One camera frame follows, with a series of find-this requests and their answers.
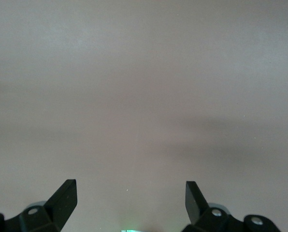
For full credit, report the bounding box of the brown table cover sheet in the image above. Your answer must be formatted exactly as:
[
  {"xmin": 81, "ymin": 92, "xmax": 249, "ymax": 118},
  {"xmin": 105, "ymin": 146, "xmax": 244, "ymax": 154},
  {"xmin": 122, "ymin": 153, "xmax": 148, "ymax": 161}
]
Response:
[{"xmin": 0, "ymin": 0, "xmax": 288, "ymax": 232}]

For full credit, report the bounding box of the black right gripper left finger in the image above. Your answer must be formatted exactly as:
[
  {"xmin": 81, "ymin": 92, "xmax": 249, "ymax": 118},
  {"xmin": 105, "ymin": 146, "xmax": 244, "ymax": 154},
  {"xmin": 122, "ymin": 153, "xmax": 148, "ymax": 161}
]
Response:
[{"xmin": 0, "ymin": 179, "xmax": 78, "ymax": 232}]

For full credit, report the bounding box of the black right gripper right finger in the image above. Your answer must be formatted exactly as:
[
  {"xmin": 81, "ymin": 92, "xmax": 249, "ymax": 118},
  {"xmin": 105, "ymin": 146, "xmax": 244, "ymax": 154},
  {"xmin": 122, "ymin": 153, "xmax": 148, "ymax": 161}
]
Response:
[{"xmin": 184, "ymin": 181, "xmax": 280, "ymax": 232}]

